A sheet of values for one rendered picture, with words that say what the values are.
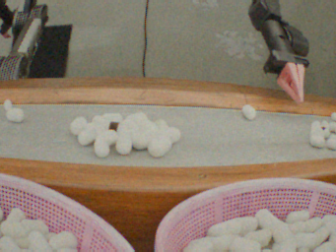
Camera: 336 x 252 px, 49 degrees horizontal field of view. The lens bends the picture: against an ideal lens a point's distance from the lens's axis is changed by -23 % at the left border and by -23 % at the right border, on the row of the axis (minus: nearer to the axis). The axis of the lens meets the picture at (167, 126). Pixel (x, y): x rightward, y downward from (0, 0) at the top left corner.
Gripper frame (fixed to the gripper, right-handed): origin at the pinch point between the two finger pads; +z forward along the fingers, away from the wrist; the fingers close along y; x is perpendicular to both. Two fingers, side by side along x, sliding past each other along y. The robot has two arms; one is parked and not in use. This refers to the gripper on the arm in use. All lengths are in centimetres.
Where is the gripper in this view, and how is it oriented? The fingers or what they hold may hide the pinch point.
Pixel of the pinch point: (300, 99)
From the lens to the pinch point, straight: 80.3
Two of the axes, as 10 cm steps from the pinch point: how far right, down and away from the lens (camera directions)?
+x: -2.4, 5.3, 8.2
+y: 9.6, 0.1, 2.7
